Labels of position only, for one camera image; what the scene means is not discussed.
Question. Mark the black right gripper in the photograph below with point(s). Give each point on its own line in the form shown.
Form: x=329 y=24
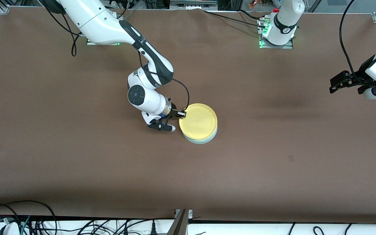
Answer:
x=173 y=112

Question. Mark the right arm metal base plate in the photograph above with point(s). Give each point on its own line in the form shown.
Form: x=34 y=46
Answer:
x=93 y=42

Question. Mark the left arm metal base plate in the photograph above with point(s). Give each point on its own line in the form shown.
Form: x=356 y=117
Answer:
x=289 y=46

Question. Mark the orange toy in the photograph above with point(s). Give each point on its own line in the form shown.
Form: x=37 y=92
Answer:
x=254 y=4

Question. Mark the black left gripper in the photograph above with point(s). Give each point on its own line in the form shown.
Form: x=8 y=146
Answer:
x=357 y=79

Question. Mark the aluminium frame profile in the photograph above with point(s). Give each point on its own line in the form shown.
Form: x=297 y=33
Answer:
x=181 y=225

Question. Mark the black power plug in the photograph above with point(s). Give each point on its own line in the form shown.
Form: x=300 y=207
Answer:
x=153 y=228

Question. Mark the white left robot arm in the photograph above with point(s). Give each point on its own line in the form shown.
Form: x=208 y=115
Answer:
x=286 y=19

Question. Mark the light green round plate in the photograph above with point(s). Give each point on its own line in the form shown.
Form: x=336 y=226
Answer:
x=201 y=141

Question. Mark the yellow round plate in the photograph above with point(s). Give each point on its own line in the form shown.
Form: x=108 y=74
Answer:
x=198 y=121

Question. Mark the brown table cover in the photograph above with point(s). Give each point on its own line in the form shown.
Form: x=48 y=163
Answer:
x=188 y=179

